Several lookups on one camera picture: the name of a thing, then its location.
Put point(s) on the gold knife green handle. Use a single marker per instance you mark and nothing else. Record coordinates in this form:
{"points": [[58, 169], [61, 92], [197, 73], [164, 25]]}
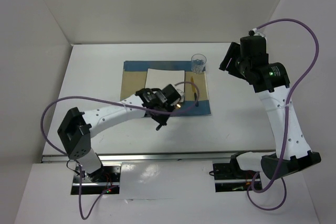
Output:
{"points": [[193, 88]]}

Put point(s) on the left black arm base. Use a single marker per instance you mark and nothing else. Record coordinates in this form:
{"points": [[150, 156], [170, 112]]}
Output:
{"points": [[109, 180]]}

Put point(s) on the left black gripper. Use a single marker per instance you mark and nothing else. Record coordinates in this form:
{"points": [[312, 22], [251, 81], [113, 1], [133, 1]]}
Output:
{"points": [[161, 120]]}

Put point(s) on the aluminium rail frame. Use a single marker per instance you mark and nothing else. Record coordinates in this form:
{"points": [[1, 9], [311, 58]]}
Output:
{"points": [[238, 120]]}

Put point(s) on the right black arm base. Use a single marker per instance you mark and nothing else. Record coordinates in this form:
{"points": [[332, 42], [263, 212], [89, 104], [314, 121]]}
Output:
{"points": [[229, 178]]}

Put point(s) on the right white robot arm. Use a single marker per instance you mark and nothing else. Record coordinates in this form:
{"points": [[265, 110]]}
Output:
{"points": [[293, 153]]}

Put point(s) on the clear drinking glass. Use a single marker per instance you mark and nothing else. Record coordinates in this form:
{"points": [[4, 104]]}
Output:
{"points": [[198, 62]]}

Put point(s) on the square white black-rimmed plate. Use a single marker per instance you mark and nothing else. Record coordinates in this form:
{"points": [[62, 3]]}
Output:
{"points": [[161, 78]]}

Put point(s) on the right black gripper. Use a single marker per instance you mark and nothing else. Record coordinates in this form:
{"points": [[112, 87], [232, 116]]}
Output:
{"points": [[233, 51]]}

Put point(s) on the blue beige white placemat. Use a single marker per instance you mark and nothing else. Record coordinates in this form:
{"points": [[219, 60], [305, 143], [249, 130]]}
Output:
{"points": [[134, 76]]}

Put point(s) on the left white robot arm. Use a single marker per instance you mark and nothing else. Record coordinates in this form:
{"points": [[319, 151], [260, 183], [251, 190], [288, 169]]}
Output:
{"points": [[77, 128]]}

